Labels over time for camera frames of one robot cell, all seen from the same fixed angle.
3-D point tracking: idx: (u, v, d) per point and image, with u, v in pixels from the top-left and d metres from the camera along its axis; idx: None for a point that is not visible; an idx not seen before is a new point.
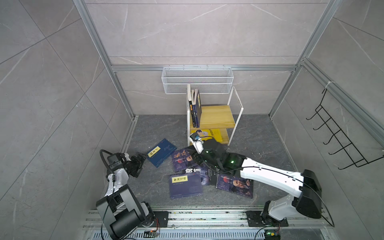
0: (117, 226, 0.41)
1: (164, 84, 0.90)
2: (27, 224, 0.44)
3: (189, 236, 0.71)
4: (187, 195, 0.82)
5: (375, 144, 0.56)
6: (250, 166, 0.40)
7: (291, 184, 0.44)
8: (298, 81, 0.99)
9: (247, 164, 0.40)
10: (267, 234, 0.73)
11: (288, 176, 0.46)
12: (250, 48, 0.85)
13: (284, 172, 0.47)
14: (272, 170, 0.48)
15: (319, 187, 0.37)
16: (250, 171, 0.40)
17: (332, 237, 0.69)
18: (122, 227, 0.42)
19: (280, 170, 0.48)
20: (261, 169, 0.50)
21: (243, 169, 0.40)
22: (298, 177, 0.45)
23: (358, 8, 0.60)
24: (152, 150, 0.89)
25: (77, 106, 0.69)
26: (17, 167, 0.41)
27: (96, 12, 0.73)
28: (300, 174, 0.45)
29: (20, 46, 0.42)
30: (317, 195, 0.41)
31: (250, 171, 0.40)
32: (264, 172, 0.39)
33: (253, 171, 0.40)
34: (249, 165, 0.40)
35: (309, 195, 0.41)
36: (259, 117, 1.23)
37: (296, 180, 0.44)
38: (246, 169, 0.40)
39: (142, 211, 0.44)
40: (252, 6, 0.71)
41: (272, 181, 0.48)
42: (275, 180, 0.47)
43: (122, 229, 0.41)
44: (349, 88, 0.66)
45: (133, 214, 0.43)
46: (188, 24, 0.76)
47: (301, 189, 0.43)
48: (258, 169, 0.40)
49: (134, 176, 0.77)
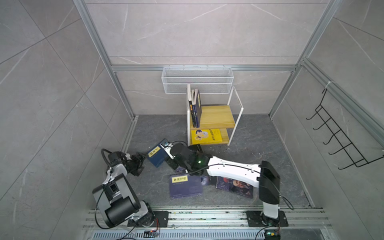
0: (113, 212, 0.43)
1: (164, 84, 0.90)
2: (27, 224, 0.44)
3: (189, 236, 0.71)
4: (187, 195, 0.82)
5: (375, 144, 0.56)
6: (215, 164, 0.54)
7: (249, 176, 0.48)
8: (298, 81, 0.99)
9: (212, 163, 0.55)
10: (267, 234, 0.73)
11: (247, 169, 0.49)
12: (250, 48, 0.85)
13: (245, 166, 0.51)
14: (234, 165, 0.52)
15: (275, 175, 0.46)
16: (215, 168, 0.53)
17: (332, 237, 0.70)
18: (116, 214, 0.43)
19: (241, 165, 0.51)
20: (225, 165, 0.53)
21: (209, 167, 0.54)
22: (255, 169, 0.49)
23: (358, 8, 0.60)
24: (152, 150, 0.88)
25: (77, 106, 0.69)
26: (16, 167, 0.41)
27: (96, 13, 0.73)
28: (258, 166, 0.49)
29: (19, 46, 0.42)
30: (272, 183, 0.45)
31: (215, 168, 0.53)
32: (226, 167, 0.52)
33: (217, 168, 0.53)
34: (214, 163, 0.55)
35: (264, 184, 0.44)
36: (259, 117, 1.23)
37: (254, 171, 0.48)
38: (211, 167, 0.54)
39: (137, 200, 0.45)
40: (252, 6, 0.71)
41: (234, 174, 0.51)
42: (235, 174, 0.50)
43: (117, 216, 0.43)
44: (349, 88, 0.66)
45: (128, 202, 0.45)
46: (188, 24, 0.76)
47: (258, 179, 0.46)
48: (222, 166, 0.53)
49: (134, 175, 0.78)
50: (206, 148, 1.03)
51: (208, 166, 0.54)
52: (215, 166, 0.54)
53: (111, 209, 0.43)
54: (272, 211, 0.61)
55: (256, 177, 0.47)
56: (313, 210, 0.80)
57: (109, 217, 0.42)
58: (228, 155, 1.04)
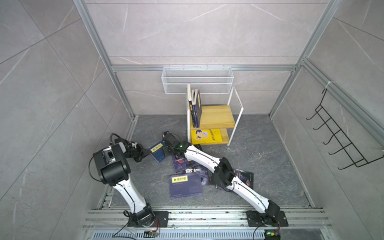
0: (107, 172, 0.52)
1: (164, 84, 0.90)
2: (27, 224, 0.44)
3: (189, 236, 0.71)
4: (187, 195, 0.82)
5: (375, 144, 0.56)
6: (191, 150, 0.74)
7: (210, 164, 0.68)
8: (298, 81, 0.99)
9: (190, 148, 0.75)
10: (267, 234, 0.73)
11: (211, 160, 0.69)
12: (250, 48, 0.85)
13: (211, 157, 0.71)
14: (204, 155, 0.71)
15: (226, 165, 0.72)
16: (190, 153, 0.73)
17: (332, 237, 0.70)
18: (110, 175, 0.52)
19: (208, 155, 0.71)
20: (197, 152, 0.73)
21: (186, 151, 0.74)
22: (216, 161, 0.69)
23: (358, 8, 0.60)
24: (156, 146, 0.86)
25: (77, 106, 0.69)
26: (16, 168, 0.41)
27: (96, 12, 0.73)
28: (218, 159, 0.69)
29: (20, 46, 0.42)
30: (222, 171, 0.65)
31: (190, 153, 0.73)
32: (198, 154, 0.72)
33: (191, 153, 0.73)
34: (191, 149, 0.74)
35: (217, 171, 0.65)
36: (259, 117, 1.23)
37: (215, 161, 0.69)
38: (188, 151, 0.74)
39: (129, 166, 0.55)
40: (252, 6, 0.71)
41: (201, 161, 0.72)
42: (202, 159, 0.70)
43: (110, 177, 0.52)
44: (349, 88, 0.66)
45: (120, 165, 0.54)
46: (188, 24, 0.76)
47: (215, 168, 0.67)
48: (195, 153, 0.73)
49: (136, 160, 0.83)
50: (206, 148, 1.03)
51: (186, 150, 0.74)
52: (191, 152, 0.73)
53: (106, 170, 0.53)
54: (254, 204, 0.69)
55: (215, 166, 0.67)
56: (313, 210, 0.80)
57: (103, 175, 0.52)
58: (228, 155, 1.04)
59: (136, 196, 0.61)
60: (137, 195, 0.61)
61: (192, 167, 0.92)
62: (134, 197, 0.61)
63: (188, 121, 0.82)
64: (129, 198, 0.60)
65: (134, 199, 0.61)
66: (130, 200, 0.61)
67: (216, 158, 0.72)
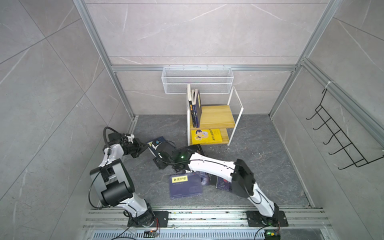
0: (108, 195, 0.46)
1: (164, 84, 0.90)
2: (27, 224, 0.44)
3: (189, 236, 0.71)
4: (187, 195, 0.82)
5: (375, 144, 0.56)
6: (195, 159, 0.59)
7: (225, 172, 0.53)
8: (298, 81, 0.99)
9: (194, 158, 0.60)
10: (267, 234, 0.73)
11: (223, 166, 0.55)
12: (250, 48, 0.85)
13: (222, 162, 0.56)
14: (213, 162, 0.57)
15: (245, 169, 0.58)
16: (196, 164, 0.58)
17: (332, 237, 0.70)
18: (113, 198, 0.46)
19: (219, 161, 0.57)
20: (204, 161, 0.58)
21: (190, 162, 0.59)
22: (231, 166, 0.54)
23: (358, 8, 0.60)
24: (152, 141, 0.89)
25: (77, 106, 0.69)
26: (16, 168, 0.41)
27: (96, 13, 0.73)
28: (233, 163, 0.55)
29: (19, 46, 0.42)
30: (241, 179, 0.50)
31: (195, 164, 0.58)
32: (206, 164, 0.57)
33: (197, 163, 0.58)
34: (195, 158, 0.60)
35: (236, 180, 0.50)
36: (259, 117, 1.23)
37: (229, 167, 0.54)
38: (192, 163, 0.59)
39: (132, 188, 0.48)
40: (253, 6, 0.71)
41: (212, 171, 0.57)
42: (214, 170, 0.56)
43: (113, 200, 0.46)
44: (348, 88, 0.66)
45: (123, 185, 0.47)
46: (187, 24, 0.76)
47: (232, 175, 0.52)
48: (201, 162, 0.58)
49: (134, 156, 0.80)
50: (206, 148, 1.03)
51: (190, 161, 0.59)
52: (196, 162, 0.58)
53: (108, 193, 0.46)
54: (265, 210, 0.63)
55: (230, 173, 0.52)
56: (313, 210, 0.80)
57: (104, 197, 0.45)
58: (228, 155, 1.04)
59: (138, 205, 0.58)
60: (139, 204, 0.58)
61: None
62: (137, 206, 0.58)
63: (188, 121, 0.82)
64: (131, 208, 0.56)
65: (136, 208, 0.58)
66: (133, 210, 0.58)
67: (229, 162, 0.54)
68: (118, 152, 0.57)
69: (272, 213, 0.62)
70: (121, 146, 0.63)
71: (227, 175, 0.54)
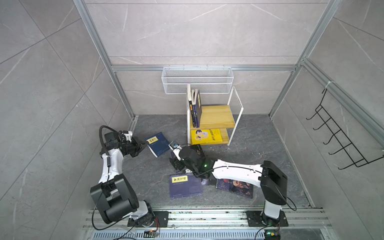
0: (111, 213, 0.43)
1: (164, 84, 0.90)
2: (27, 224, 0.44)
3: (189, 236, 0.71)
4: (187, 195, 0.82)
5: (375, 144, 0.56)
6: (219, 167, 0.57)
7: (252, 176, 0.49)
8: (298, 81, 0.99)
9: (218, 166, 0.58)
10: (267, 234, 0.73)
11: (249, 170, 0.51)
12: (250, 48, 0.85)
13: (247, 167, 0.52)
14: (237, 167, 0.54)
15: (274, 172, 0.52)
16: (220, 171, 0.56)
17: (332, 237, 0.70)
18: (116, 215, 0.43)
19: (243, 166, 0.53)
20: (228, 167, 0.55)
21: (214, 171, 0.57)
22: (257, 169, 0.50)
23: (358, 8, 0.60)
24: (152, 138, 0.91)
25: (77, 106, 0.69)
26: (16, 167, 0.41)
27: (96, 12, 0.73)
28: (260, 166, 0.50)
29: (19, 46, 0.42)
30: (273, 182, 0.45)
31: (220, 171, 0.56)
32: (230, 169, 0.54)
33: (222, 170, 0.56)
34: (219, 166, 0.57)
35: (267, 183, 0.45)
36: (259, 117, 1.23)
37: (256, 171, 0.49)
38: (216, 170, 0.57)
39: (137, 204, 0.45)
40: (253, 6, 0.71)
41: (238, 176, 0.52)
42: (240, 175, 0.52)
43: (117, 217, 0.43)
44: (349, 88, 0.66)
45: (127, 202, 0.44)
46: (188, 24, 0.76)
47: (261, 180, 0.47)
48: (226, 168, 0.55)
49: (132, 155, 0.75)
50: (206, 148, 1.03)
51: (213, 171, 0.57)
52: (221, 170, 0.56)
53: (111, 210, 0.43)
54: (274, 211, 0.60)
55: (257, 176, 0.48)
56: (313, 210, 0.80)
57: (108, 215, 0.43)
58: (228, 155, 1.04)
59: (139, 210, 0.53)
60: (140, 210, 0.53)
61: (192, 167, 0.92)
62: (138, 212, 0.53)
63: (188, 121, 0.81)
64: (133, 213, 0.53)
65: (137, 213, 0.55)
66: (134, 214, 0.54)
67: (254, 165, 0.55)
68: (118, 158, 0.54)
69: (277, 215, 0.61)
70: (119, 152, 0.57)
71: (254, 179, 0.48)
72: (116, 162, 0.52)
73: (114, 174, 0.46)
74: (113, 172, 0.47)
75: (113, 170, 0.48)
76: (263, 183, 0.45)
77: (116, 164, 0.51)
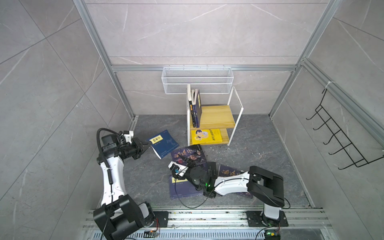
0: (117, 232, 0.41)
1: (164, 84, 0.90)
2: (27, 224, 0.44)
3: (189, 236, 0.71)
4: (187, 195, 0.82)
5: (375, 144, 0.56)
6: (218, 183, 0.63)
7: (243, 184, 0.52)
8: (298, 81, 0.99)
9: (217, 182, 0.64)
10: (267, 234, 0.73)
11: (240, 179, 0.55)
12: (250, 48, 0.85)
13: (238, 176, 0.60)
14: (230, 179, 0.59)
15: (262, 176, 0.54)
16: (219, 187, 0.61)
17: (332, 237, 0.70)
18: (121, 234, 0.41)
19: (235, 176, 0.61)
20: (223, 181, 0.61)
21: (215, 187, 0.63)
22: (246, 176, 0.53)
23: (358, 8, 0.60)
24: (156, 138, 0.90)
25: (77, 106, 0.69)
26: (16, 167, 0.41)
27: (96, 12, 0.73)
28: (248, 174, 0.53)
29: (20, 46, 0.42)
30: (258, 187, 0.47)
31: (218, 187, 0.61)
32: (225, 182, 0.60)
33: (219, 186, 0.61)
34: (218, 182, 0.63)
35: (252, 190, 0.47)
36: (259, 117, 1.23)
37: (245, 178, 0.53)
38: (216, 187, 0.62)
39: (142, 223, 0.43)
40: (252, 6, 0.71)
41: (231, 186, 0.56)
42: (237, 189, 0.56)
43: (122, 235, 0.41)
44: (348, 88, 0.66)
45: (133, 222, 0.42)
46: (188, 25, 0.76)
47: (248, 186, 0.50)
48: (221, 183, 0.61)
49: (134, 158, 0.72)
50: (206, 148, 1.03)
51: (215, 187, 0.63)
52: (220, 185, 0.61)
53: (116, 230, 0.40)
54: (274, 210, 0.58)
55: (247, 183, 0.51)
56: (313, 210, 0.80)
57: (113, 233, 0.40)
58: (228, 155, 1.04)
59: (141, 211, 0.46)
60: None
61: None
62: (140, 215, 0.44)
63: (188, 121, 0.81)
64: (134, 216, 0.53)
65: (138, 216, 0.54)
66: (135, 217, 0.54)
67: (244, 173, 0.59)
68: (119, 170, 0.49)
69: (278, 215, 0.61)
70: (120, 162, 0.52)
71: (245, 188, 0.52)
72: (118, 177, 0.47)
73: (118, 194, 0.43)
74: (117, 191, 0.43)
75: (116, 187, 0.44)
76: (248, 189, 0.51)
77: (118, 180, 0.46)
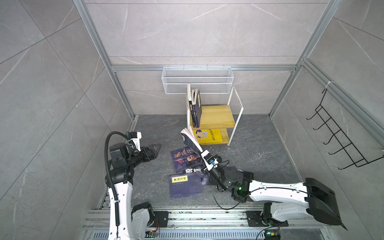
0: None
1: (164, 84, 0.90)
2: (27, 224, 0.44)
3: (189, 236, 0.71)
4: (187, 195, 0.82)
5: (375, 144, 0.56)
6: (256, 189, 0.54)
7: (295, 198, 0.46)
8: (298, 81, 0.99)
9: (253, 188, 0.55)
10: (267, 234, 0.73)
11: (293, 191, 0.47)
12: (250, 48, 0.85)
13: (289, 186, 0.49)
14: (274, 187, 0.51)
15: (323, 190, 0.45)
16: (257, 192, 0.53)
17: (332, 237, 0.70)
18: None
19: (284, 186, 0.50)
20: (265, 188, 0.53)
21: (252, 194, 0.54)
22: (301, 188, 0.47)
23: (358, 7, 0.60)
24: None
25: (77, 106, 0.69)
26: (16, 167, 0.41)
27: (96, 12, 0.73)
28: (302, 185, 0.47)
29: (19, 46, 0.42)
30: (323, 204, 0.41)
31: (257, 192, 0.53)
32: (268, 191, 0.52)
33: (260, 192, 0.53)
34: (254, 188, 0.55)
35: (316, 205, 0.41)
36: (259, 117, 1.23)
37: (300, 191, 0.46)
38: (254, 192, 0.54)
39: None
40: (252, 6, 0.71)
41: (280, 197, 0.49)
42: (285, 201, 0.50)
43: None
44: (348, 88, 0.66)
45: None
46: (188, 24, 0.76)
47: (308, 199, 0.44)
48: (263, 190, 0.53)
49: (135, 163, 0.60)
50: (206, 148, 1.03)
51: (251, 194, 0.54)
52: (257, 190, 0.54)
53: None
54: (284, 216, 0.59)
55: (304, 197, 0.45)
56: None
57: None
58: (228, 155, 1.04)
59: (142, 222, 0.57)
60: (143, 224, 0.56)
61: (192, 167, 0.92)
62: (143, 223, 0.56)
63: (188, 121, 0.81)
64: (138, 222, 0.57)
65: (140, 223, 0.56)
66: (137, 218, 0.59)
67: (296, 184, 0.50)
68: (128, 202, 0.46)
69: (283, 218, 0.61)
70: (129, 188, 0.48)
71: (302, 201, 0.45)
72: (126, 216, 0.43)
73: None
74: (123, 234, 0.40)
75: (122, 229, 0.41)
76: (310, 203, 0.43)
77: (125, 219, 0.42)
